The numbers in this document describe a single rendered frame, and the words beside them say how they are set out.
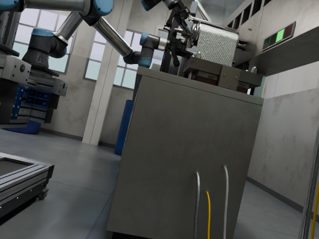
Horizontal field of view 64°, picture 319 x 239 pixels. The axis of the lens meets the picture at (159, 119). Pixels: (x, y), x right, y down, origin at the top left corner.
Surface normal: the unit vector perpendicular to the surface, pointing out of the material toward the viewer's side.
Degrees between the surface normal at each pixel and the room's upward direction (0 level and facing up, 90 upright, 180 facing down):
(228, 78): 90
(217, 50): 90
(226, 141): 90
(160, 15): 90
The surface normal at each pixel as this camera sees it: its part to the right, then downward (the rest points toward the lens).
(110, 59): 0.04, -0.01
